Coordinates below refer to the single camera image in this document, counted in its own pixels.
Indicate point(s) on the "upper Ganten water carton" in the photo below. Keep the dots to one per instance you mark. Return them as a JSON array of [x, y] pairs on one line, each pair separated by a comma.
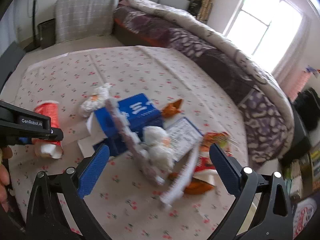
[[306, 218]]

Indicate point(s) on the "black clothes pile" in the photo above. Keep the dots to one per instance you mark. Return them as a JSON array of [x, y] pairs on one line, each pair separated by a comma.
[[307, 106]]

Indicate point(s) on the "cherry print tablecloth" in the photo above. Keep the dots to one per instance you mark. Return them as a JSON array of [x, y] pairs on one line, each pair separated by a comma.
[[158, 91]]

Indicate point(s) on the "person's left hand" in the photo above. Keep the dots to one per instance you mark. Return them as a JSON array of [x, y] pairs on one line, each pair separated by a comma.
[[6, 153]]

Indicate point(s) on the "white patterned duvet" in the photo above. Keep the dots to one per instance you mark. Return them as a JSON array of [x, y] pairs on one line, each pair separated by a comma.
[[265, 81]]

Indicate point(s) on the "black storage bench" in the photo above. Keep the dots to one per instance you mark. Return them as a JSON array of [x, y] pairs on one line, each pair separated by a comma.
[[301, 141]]

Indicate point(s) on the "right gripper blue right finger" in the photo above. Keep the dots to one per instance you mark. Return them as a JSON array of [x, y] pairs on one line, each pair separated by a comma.
[[227, 169]]

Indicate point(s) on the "black handbag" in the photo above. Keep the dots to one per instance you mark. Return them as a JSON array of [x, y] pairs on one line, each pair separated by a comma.
[[194, 7]]

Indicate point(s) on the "grey checked covered chair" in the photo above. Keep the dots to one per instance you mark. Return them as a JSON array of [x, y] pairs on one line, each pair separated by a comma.
[[77, 19]]

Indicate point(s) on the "sheer curtain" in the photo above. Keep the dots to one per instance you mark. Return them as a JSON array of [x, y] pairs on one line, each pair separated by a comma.
[[296, 48]]

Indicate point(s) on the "bed with grey headboard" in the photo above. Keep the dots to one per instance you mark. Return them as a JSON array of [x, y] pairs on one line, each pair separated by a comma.
[[155, 10]]

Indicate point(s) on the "window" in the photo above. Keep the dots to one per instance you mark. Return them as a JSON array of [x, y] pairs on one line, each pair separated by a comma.
[[264, 30]]

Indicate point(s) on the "orange peel piece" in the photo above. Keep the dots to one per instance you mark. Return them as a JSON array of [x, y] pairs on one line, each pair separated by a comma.
[[171, 109]]

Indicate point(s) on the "white tissue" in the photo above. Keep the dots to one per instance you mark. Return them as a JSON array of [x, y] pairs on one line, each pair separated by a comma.
[[96, 100]]

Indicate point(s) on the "torn red noodle cup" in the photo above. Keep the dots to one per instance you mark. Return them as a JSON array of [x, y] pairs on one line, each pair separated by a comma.
[[203, 176]]

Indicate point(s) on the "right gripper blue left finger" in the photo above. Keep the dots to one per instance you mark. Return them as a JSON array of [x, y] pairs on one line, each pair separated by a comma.
[[90, 169]]

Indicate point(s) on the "blue carton box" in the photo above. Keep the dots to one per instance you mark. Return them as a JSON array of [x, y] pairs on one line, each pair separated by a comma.
[[138, 110]]

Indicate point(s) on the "white label blue box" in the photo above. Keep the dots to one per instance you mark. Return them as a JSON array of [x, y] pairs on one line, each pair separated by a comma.
[[183, 135]]

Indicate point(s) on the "small black trash bin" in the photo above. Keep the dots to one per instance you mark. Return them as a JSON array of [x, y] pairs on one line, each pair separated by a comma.
[[47, 35]]

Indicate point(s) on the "wooden bookshelf with books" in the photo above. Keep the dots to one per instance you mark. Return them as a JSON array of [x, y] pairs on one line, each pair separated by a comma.
[[302, 176]]

